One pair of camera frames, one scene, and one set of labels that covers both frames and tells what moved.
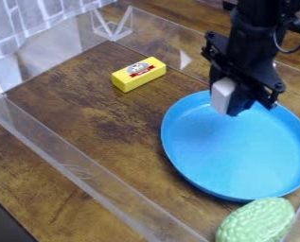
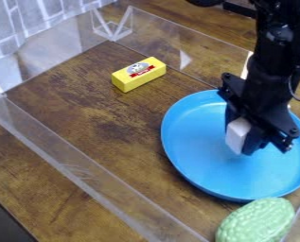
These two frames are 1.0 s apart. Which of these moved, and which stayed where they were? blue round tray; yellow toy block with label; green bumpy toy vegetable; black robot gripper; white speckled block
Moved: black robot gripper; white speckled block
Stayed: blue round tray; yellow toy block with label; green bumpy toy vegetable
